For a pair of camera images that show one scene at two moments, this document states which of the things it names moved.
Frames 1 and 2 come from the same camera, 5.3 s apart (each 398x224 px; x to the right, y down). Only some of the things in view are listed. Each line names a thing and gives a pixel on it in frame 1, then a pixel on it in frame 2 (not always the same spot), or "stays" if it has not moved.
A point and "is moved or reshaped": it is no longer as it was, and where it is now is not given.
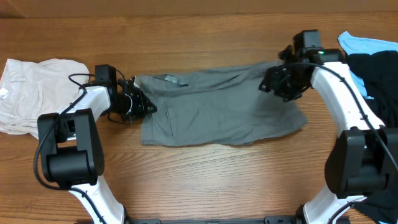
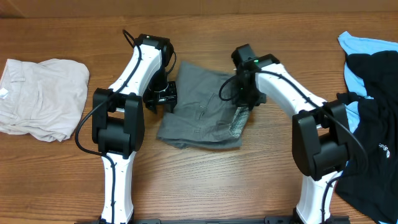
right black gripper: x=270 y=84 -> x=239 y=101
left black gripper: x=142 y=109 -> x=171 y=96
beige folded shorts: x=28 y=89 stays
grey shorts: x=216 y=105 is moved or reshaped
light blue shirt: x=353 y=45 stays
